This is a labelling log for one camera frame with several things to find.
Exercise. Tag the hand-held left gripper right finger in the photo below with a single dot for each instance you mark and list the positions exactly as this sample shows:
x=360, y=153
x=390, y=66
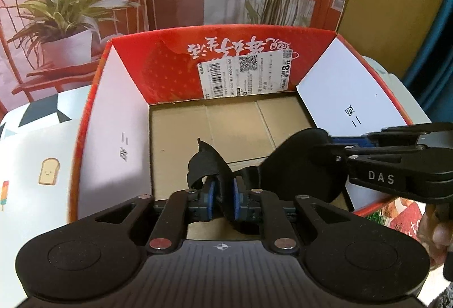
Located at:
x=235, y=198

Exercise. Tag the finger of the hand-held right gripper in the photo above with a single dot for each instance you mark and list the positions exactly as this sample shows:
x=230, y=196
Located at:
x=382, y=173
x=396, y=136

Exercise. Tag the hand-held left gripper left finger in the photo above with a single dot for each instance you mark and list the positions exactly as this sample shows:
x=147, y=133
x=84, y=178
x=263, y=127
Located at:
x=209, y=196

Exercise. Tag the black eye mask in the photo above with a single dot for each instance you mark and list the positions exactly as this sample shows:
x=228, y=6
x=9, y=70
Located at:
x=300, y=159

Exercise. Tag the red strawberry cardboard box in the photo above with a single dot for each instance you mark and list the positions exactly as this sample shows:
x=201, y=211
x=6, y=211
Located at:
x=170, y=63

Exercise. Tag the person's right hand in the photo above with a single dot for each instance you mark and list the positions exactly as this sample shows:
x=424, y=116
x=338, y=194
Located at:
x=443, y=240

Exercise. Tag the white shipping label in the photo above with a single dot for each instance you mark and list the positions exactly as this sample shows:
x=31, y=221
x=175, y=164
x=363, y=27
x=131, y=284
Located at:
x=247, y=76

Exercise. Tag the printed tablecloth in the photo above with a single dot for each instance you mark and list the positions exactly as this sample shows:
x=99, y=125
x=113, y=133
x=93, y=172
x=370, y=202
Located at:
x=32, y=148

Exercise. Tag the blue curved frame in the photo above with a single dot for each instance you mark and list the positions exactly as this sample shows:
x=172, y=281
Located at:
x=433, y=56

